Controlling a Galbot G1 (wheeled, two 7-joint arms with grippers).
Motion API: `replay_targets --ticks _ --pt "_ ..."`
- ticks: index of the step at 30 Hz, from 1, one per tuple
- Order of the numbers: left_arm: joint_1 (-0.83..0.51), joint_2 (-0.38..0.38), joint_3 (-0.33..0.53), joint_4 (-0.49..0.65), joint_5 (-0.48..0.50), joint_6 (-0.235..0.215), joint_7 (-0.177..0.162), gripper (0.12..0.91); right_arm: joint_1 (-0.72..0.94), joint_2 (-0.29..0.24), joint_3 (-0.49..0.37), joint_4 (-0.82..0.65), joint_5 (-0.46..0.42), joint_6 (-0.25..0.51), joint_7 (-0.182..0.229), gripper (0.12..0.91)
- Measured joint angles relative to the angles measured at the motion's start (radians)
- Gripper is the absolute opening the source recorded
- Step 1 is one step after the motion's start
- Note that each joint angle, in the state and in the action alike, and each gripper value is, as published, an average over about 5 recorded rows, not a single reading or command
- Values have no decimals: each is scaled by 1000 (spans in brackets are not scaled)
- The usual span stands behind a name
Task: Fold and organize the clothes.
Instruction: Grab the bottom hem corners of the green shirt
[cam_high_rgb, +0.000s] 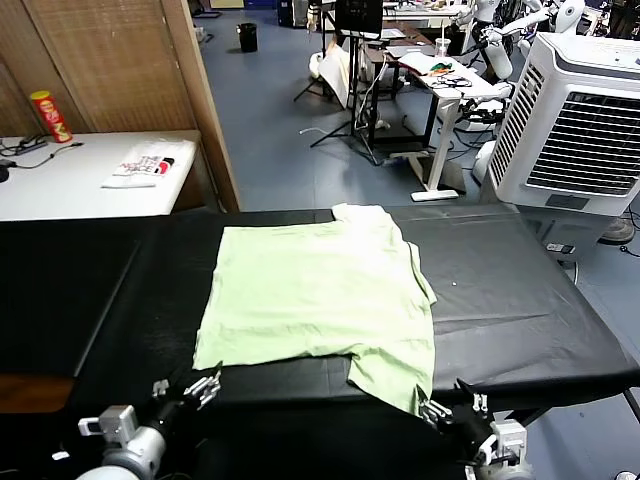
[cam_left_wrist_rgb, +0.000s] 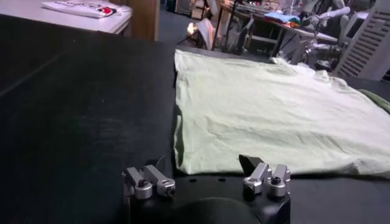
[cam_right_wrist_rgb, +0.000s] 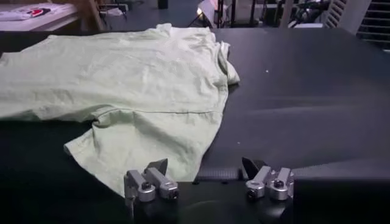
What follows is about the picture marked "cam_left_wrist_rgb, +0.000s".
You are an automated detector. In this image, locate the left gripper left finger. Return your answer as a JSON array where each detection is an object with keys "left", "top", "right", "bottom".
[{"left": 121, "top": 163, "right": 177, "bottom": 200}]

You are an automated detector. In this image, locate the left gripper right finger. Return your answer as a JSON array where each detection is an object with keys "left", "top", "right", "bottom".
[{"left": 238, "top": 154, "right": 292, "bottom": 201}]

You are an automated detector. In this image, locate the light green t-shirt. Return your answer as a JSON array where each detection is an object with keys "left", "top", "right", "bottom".
[{"left": 172, "top": 49, "right": 390, "bottom": 179}]

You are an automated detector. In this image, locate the black table cover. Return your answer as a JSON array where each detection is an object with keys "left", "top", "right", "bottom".
[
  {"left": 0, "top": 33, "right": 390, "bottom": 224},
  {"left": 0, "top": 13, "right": 122, "bottom": 95}
]

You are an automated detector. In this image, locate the white standing desk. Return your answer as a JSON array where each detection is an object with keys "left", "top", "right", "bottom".
[{"left": 219, "top": 2, "right": 339, "bottom": 58}]

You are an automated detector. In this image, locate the white tote bag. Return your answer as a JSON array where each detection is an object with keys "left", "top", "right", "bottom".
[{"left": 187, "top": 18, "right": 216, "bottom": 51}]

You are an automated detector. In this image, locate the colourful cloth pile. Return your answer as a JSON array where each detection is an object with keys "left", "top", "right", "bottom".
[{"left": 263, "top": 11, "right": 302, "bottom": 27}]

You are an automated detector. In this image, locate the wooden partition screen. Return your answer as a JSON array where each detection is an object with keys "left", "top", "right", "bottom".
[{"left": 109, "top": 0, "right": 161, "bottom": 42}]

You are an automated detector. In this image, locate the white air cooler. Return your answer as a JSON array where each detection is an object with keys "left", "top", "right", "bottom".
[{"left": 333, "top": 0, "right": 390, "bottom": 82}]

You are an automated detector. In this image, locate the folded white printed shirt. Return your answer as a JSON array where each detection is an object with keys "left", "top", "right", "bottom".
[{"left": 41, "top": 0, "right": 124, "bottom": 19}]

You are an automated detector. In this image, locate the white side table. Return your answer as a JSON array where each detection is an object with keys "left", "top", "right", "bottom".
[{"left": 0, "top": 0, "right": 133, "bottom": 35}]

